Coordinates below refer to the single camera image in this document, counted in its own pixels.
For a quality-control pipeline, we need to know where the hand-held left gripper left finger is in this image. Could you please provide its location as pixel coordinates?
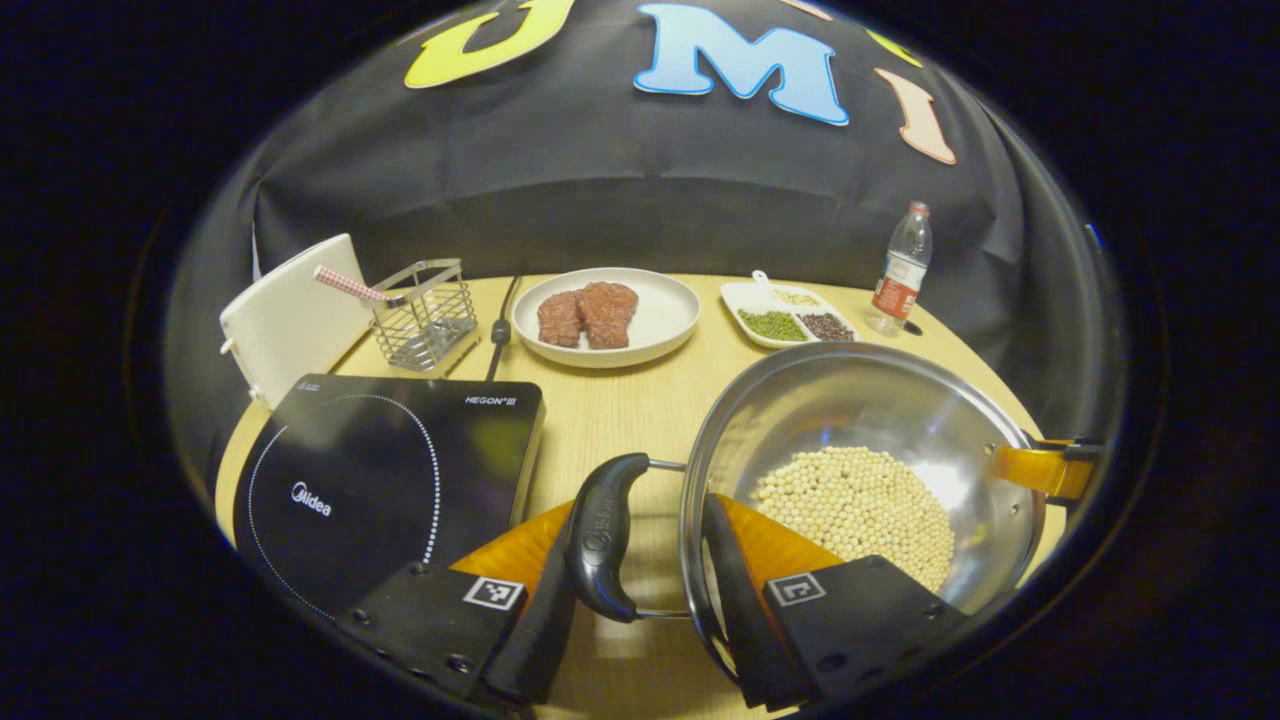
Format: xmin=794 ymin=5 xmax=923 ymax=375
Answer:
xmin=335 ymin=500 xmax=581 ymax=707

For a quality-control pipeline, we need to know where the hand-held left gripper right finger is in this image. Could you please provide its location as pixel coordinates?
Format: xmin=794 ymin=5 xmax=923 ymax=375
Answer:
xmin=700 ymin=492 xmax=971 ymax=713

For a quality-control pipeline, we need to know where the steel pot with black handles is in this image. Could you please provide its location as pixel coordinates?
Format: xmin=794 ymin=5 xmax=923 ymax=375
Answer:
xmin=563 ymin=342 xmax=1051 ymax=691

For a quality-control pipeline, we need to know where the black induction cooktop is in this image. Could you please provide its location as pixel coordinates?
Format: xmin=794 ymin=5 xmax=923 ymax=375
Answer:
xmin=232 ymin=374 xmax=546 ymax=621

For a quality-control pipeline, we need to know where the pile of soybeans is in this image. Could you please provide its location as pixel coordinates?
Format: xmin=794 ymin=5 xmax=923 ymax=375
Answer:
xmin=752 ymin=446 xmax=956 ymax=593

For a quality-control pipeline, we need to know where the clear water bottle red label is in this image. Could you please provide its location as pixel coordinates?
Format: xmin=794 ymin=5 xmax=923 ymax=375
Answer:
xmin=866 ymin=201 xmax=934 ymax=337

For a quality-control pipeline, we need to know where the white divided dish with beans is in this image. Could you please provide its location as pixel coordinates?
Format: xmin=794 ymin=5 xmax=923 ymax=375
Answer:
xmin=720 ymin=270 xmax=861 ymax=350

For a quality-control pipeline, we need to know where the white round plate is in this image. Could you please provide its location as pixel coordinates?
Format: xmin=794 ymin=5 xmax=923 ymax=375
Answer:
xmin=511 ymin=267 xmax=702 ymax=369

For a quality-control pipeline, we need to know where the brown meat piece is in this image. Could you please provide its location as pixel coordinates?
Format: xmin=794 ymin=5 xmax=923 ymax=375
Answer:
xmin=577 ymin=281 xmax=639 ymax=350
xmin=537 ymin=290 xmax=584 ymax=348

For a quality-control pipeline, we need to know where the white toaster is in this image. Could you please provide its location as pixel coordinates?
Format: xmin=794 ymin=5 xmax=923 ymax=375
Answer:
xmin=219 ymin=233 xmax=376 ymax=411

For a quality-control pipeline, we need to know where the red checkered stick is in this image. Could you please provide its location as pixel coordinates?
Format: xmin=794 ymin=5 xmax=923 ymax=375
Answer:
xmin=313 ymin=264 xmax=406 ymax=307

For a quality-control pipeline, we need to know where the black backdrop cloth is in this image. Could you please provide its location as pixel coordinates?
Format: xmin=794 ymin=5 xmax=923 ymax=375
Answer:
xmin=165 ymin=0 xmax=1126 ymax=481

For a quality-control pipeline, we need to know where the black power cable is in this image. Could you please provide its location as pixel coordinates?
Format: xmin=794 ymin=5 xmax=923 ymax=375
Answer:
xmin=485 ymin=275 xmax=523 ymax=382

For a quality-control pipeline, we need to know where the wire basket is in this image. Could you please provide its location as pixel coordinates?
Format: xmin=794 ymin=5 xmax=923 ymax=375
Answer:
xmin=370 ymin=258 xmax=479 ymax=373

